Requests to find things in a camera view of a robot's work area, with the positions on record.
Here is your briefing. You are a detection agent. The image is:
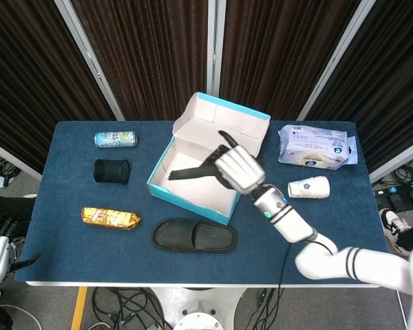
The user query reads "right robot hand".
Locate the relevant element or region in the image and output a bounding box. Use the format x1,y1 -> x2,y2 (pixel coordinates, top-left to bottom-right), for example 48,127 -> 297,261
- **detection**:
201,129 -> 267,195

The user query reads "light blue lidded box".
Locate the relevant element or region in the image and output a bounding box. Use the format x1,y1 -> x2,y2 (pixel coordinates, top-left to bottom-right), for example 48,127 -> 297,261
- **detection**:
146,91 -> 272,226

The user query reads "black rubber slipper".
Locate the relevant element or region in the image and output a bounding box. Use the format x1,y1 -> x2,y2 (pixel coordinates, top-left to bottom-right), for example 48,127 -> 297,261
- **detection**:
151,219 -> 239,254
167,161 -> 235,190

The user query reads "dark trouser leg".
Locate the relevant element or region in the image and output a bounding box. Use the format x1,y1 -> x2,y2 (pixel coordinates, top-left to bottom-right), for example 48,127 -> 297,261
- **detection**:
0,194 -> 37,223

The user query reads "white flower print paper cup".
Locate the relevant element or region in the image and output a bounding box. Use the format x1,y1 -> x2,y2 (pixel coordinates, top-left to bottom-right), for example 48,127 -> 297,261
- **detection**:
288,175 -> 331,199

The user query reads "pale purple wet wipes pack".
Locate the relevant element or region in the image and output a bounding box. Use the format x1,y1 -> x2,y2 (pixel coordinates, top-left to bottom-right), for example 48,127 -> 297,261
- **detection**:
277,124 -> 359,172

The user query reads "yellow floor tape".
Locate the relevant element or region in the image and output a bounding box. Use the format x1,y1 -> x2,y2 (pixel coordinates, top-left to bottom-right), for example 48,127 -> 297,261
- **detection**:
70,287 -> 89,330

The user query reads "dark blue table mat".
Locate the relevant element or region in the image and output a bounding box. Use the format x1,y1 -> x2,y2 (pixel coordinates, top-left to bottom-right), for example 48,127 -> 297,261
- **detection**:
14,120 -> 392,285

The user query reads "gold snack packet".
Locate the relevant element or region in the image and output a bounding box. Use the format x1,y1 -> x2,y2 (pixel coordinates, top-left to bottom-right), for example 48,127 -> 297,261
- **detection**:
81,206 -> 142,232

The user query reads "dark brown pleated curtain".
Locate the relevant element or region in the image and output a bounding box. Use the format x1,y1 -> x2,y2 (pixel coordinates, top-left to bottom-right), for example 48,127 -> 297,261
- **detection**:
71,0 -> 211,121
306,0 -> 413,173
0,0 -> 117,175
217,0 -> 361,121

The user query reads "light blue drink can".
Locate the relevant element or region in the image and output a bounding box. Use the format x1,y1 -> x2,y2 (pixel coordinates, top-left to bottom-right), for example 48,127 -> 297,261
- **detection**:
94,131 -> 139,149

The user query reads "black mesh pen holder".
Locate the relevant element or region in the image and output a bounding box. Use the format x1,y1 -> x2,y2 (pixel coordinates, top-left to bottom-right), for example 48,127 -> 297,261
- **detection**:
92,158 -> 131,186

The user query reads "white and black sneaker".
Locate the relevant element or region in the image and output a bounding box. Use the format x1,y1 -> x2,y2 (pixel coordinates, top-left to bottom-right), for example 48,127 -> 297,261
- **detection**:
378,208 -> 413,256

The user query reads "white partition frame post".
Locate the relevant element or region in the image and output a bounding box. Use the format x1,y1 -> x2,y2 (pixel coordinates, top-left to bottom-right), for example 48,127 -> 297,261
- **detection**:
54,0 -> 125,121
206,0 -> 227,97
368,136 -> 413,184
0,137 -> 44,182
297,0 -> 378,121

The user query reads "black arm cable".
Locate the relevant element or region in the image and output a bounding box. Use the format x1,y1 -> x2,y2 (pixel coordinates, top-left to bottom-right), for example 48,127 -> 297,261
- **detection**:
277,240 -> 337,287

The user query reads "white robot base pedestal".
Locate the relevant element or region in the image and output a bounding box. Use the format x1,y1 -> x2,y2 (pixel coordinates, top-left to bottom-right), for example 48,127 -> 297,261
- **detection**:
148,287 -> 249,330

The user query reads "black floor cable bundle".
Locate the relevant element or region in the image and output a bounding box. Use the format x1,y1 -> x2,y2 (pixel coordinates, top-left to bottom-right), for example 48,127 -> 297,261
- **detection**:
91,287 -> 169,330
243,287 -> 287,330

